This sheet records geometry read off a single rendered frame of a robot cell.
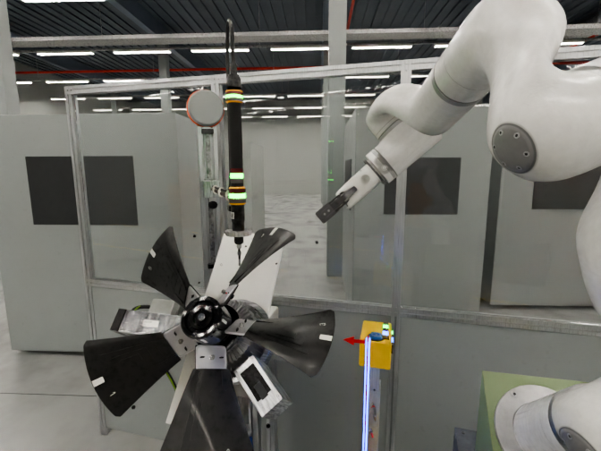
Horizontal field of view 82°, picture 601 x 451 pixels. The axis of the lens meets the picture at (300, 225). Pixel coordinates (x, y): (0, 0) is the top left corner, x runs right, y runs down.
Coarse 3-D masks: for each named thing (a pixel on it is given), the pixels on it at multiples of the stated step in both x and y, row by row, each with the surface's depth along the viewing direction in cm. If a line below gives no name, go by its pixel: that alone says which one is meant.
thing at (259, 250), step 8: (256, 232) 120; (264, 232) 116; (280, 232) 109; (288, 232) 106; (256, 240) 116; (264, 240) 111; (272, 240) 107; (280, 240) 105; (288, 240) 103; (256, 248) 111; (264, 248) 106; (272, 248) 104; (280, 248) 102; (248, 256) 112; (256, 256) 105; (264, 256) 102; (248, 264) 105; (256, 264) 101; (240, 272) 105; (248, 272) 101; (232, 280) 107; (240, 280) 100
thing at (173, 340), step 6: (180, 324) 97; (168, 330) 97; (174, 330) 97; (180, 330) 98; (168, 336) 97; (174, 336) 98; (180, 336) 98; (186, 336) 99; (168, 342) 98; (174, 342) 98; (186, 342) 99; (192, 342) 99; (174, 348) 99; (180, 348) 99; (192, 348) 100; (180, 354) 99
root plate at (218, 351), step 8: (200, 352) 93; (208, 352) 94; (216, 352) 96; (224, 352) 97; (200, 360) 92; (208, 360) 93; (216, 360) 95; (224, 360) 96; (200, 368) 91; (208, 368) 92; (216, 368) 94; (224, 368) 95
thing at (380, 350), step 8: (368, 328) 120; (376, 328) 120; (360, 336) 114; (360, 344) 112; (376, 344) 110; (384, 344) 110; (360, 352) 112; (376, 352) 111; (384, 352) 110; (360, 360) 113; (376, 360) 111; (384, 360) 111; (384, 368) 111
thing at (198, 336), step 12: (192, 300) 97; (204, 300) 96; (216, 300) 96; (192, 312) 95; (204, 312) 95; (216, 312) 94; (228, 312) 99; (192, 324) 93; (204, 324) 93; (216, 324) 92; (228, 324) 97; (192, 336) 91; (204, 336) 91; (216, 336) 94; (228, 336) 101; (228, 348) 100
